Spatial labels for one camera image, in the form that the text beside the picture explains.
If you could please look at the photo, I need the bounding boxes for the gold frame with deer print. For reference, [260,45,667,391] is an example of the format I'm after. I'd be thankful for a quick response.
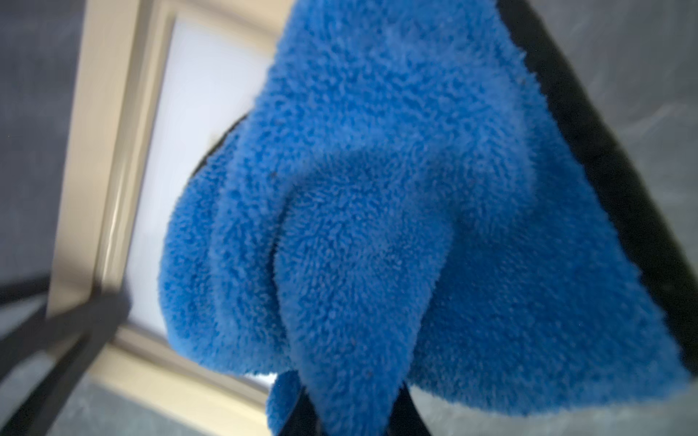
[48,1,291,435]

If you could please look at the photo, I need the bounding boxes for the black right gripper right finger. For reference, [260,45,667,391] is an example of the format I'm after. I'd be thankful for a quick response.
[497,0,697,375]

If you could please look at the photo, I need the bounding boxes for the blue microfiber cloth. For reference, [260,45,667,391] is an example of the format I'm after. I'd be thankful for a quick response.
[158,1,696,435]

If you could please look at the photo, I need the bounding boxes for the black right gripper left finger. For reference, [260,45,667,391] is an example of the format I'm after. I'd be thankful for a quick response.
[189,111,251,180]

